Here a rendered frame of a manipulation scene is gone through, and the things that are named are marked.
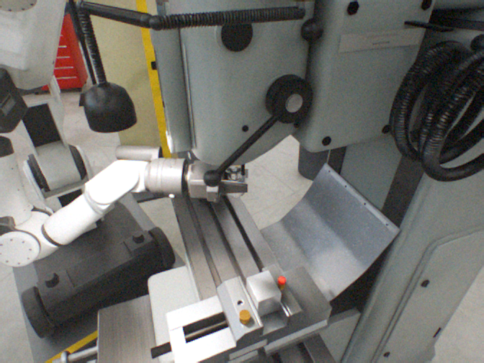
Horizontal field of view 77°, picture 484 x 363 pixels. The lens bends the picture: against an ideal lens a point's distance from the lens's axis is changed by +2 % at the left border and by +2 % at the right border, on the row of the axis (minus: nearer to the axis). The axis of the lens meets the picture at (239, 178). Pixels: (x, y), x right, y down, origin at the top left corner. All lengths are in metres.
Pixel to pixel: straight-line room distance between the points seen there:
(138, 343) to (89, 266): 0.53
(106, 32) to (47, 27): 1.48
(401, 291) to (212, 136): 0.72
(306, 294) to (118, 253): 0.92
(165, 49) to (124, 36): 1.77
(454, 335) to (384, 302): 1.13
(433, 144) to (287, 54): 0.23
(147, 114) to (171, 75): 1.92
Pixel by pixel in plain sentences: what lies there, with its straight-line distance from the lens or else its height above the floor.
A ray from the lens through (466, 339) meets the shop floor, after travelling 2.17.
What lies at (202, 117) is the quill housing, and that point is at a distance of 0.49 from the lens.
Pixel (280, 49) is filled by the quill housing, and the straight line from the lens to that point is 0.47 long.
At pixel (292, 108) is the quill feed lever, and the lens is 0.47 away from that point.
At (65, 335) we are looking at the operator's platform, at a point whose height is 0.40.
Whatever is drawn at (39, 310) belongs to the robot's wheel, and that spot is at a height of 0.57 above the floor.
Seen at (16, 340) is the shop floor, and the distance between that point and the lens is 2.16.
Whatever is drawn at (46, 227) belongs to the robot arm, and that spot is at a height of 1.17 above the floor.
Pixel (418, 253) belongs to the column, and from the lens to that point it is 0.90.
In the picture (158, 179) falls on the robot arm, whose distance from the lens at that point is 0.65.
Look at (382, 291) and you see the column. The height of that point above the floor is 0.86.
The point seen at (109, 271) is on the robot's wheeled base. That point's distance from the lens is 1.41.
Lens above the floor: 1.63
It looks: 36 degrees down
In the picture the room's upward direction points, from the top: straight up
